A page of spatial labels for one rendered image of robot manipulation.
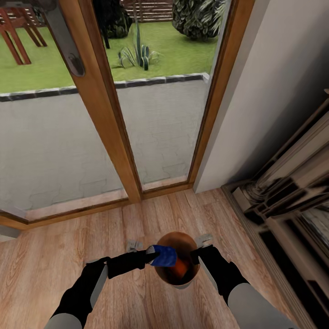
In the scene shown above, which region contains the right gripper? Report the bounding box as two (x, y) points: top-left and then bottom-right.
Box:
(190, 248), (201, 265)

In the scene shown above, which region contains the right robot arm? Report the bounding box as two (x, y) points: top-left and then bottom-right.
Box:
(190, 233), (300, 329)

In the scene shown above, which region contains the can of soda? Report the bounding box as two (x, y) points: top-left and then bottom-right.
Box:
(146, 245), (177, 267)
(167, 247), (192, 281)
(167, 260), (191, 283)

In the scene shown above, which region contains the trash can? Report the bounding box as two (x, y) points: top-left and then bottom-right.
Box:
(154, 232), (201, 289)

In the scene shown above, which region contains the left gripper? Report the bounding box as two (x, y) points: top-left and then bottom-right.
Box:
(120, 250), (160, 273)

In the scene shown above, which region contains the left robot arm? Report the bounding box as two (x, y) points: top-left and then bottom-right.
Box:
(44, 239), (160, 329)

